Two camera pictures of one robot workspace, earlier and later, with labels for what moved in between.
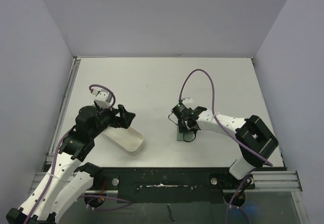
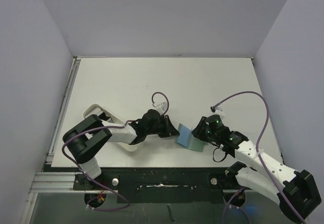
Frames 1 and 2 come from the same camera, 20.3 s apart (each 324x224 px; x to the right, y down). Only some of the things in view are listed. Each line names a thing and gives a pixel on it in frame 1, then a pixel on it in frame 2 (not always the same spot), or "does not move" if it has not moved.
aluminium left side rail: [75, 63] does not move
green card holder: [188, 136] -> [195, 143]
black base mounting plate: [169, 184] does not move
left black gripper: [117, 121] -> [169, 129]
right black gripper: [186, 124] -> [202, 128]
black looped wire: [184, 132] -> [218, 161]
